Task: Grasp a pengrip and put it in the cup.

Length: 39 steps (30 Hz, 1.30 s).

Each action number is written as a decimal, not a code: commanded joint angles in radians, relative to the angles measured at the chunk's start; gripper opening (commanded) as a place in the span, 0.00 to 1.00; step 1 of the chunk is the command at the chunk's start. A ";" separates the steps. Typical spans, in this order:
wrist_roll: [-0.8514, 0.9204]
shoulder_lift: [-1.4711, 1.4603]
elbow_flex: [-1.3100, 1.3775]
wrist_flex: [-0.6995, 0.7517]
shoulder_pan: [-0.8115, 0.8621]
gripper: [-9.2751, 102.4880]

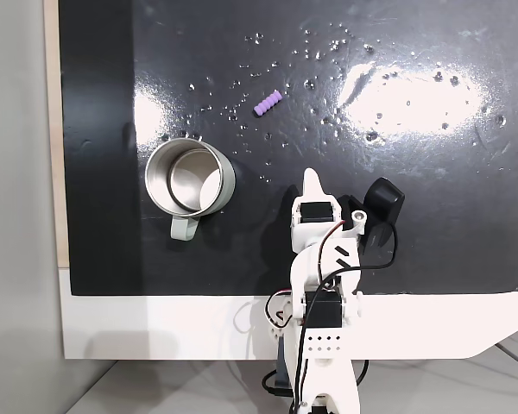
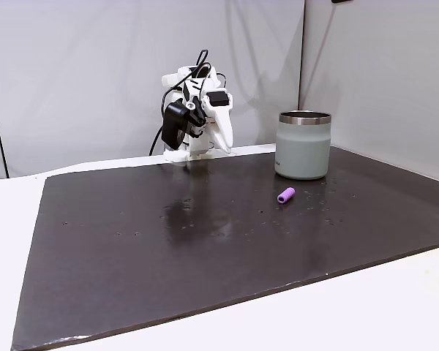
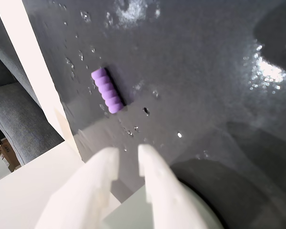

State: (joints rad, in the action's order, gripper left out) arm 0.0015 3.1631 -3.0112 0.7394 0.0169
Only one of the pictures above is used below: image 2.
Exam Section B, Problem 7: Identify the grey-green metal-rimmed cup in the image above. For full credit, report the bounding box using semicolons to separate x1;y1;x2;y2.
274;110;332;181

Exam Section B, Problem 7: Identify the purple pen grip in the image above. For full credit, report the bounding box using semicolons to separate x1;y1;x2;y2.
277;186;296;205

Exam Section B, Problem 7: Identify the dark table mat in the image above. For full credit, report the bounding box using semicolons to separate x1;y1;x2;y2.
10;145;439;351

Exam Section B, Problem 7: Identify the black camera box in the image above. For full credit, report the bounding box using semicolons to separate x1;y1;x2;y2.
161;102;191;151

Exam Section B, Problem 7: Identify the black cable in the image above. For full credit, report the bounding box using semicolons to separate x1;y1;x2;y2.
148;48;228;156

